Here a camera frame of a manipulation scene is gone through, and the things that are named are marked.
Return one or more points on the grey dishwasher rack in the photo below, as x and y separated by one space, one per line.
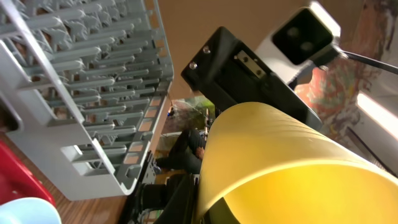
86 81

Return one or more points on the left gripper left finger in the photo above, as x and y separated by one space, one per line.
180 207

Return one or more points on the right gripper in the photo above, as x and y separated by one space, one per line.
228 72

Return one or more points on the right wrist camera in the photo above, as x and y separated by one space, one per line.
308 39

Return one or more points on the yellow plastic cup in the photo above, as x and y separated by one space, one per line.
270 168

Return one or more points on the red serving tray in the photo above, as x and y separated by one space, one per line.
17 181

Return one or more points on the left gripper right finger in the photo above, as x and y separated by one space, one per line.
219 213

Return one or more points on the light blue bowl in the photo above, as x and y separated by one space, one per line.
29 210

